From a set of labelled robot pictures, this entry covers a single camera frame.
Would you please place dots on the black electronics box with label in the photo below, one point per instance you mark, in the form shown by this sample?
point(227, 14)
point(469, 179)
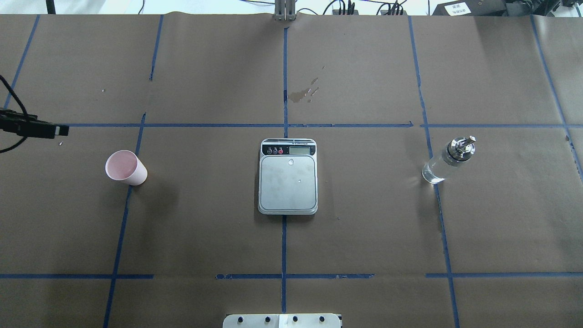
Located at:
point(471, 8)

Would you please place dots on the black wrist camera with cable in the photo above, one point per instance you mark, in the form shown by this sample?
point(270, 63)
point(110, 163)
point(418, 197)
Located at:
point(26, 125)

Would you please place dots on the aluminium camera post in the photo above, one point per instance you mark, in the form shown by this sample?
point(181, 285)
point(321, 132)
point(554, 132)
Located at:
point(285, 10)

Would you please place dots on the silver digital kitchen scale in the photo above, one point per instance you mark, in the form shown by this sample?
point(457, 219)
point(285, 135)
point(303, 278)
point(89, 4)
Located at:
point(288, 177)

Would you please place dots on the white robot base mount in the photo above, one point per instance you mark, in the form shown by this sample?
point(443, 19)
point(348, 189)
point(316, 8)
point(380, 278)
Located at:
point(275, 320)

